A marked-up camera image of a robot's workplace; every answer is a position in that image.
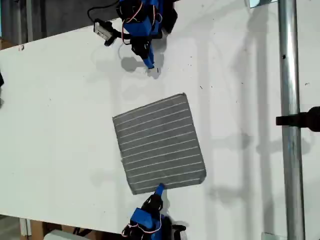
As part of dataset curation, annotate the black camera stalk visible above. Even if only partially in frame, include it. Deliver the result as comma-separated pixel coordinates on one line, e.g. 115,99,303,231
103,29,132,47

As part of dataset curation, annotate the steel post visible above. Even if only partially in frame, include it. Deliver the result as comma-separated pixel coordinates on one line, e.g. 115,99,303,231
277,0,306,240

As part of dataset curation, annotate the brown cardboard box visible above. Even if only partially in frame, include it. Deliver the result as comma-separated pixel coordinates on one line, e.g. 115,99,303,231
29,219,121,240

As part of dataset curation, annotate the black clamp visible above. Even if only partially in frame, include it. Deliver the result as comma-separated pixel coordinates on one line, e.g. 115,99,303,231
275,106,320,133

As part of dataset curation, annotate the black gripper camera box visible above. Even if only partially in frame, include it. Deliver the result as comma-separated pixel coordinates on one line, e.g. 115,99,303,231
171,224,188,240
93,19,114,41

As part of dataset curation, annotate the white box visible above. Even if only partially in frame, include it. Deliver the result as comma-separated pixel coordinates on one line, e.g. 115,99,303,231
43,229,85,240

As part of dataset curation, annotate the black camera cable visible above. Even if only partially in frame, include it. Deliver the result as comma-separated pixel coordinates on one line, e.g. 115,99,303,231
87,0,121,24

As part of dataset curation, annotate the grey white-striped towel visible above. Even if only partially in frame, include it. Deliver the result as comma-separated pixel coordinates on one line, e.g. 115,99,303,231
111,92,207,196

